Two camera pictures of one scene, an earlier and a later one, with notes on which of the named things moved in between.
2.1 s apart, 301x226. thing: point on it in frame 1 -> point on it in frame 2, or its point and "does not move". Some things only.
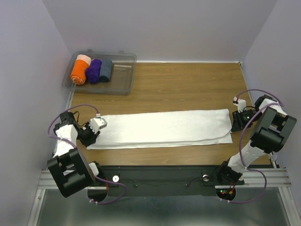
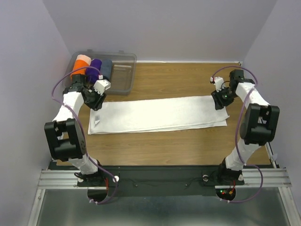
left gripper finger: x=97 y=134 -> x=102 y=98
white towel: x=167 y=129 -> x=201 y=111
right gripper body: x=246 y=116 -> x=224 y=94
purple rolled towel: x=93 y=71 does not move
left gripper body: x=87 y=133 -> x=93 y=98
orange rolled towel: x=78 y=76 does not move
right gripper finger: x=237 y=125 -> x=218 y=104
